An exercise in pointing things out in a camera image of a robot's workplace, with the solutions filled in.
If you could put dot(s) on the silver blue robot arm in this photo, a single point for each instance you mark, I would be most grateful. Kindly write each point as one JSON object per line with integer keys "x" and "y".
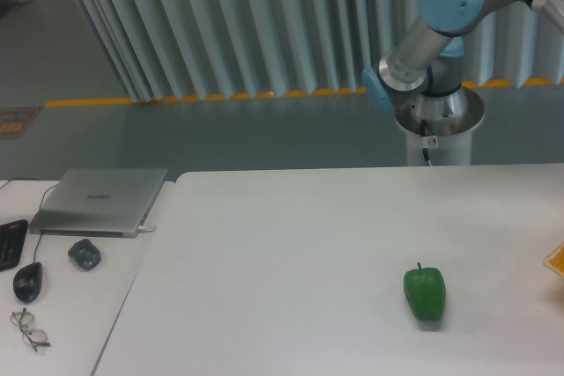
{"x": 404, "y": 70}

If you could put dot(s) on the green bell pepper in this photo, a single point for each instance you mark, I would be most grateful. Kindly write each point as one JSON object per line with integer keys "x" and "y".
{"x": 425, "y": 292}

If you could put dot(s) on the white USB plug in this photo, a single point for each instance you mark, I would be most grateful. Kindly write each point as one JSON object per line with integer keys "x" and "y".
{"x": 145, "y": 229}

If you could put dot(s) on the corrugated white partition screen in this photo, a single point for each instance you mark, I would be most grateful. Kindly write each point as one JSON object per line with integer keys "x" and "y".
{"x": 202, "y": 48}

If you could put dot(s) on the silver Huawei laptop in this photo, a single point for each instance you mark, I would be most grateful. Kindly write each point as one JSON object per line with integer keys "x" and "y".
{"x": 100, "y": 201}

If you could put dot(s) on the black earbud case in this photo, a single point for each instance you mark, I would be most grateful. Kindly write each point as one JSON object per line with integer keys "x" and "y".
{"x": 85, "y": 254}

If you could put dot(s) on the black keyboard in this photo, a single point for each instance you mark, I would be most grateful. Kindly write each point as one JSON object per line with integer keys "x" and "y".
{"x": 12, "y": 238}

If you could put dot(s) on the black computer mouse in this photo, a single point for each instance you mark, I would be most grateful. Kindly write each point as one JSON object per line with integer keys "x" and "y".
{"x": 27, "y": 282}

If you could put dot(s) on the yellow tray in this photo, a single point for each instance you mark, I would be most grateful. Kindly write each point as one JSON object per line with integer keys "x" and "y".
{"x": 555, "y": 261}

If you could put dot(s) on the thin-framed eyeglasses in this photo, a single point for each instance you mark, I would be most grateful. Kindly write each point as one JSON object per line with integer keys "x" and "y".
{"x": 34, "y": 338}

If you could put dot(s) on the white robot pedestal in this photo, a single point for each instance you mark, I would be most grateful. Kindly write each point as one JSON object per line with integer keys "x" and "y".
{"x": 438, "y": 130}

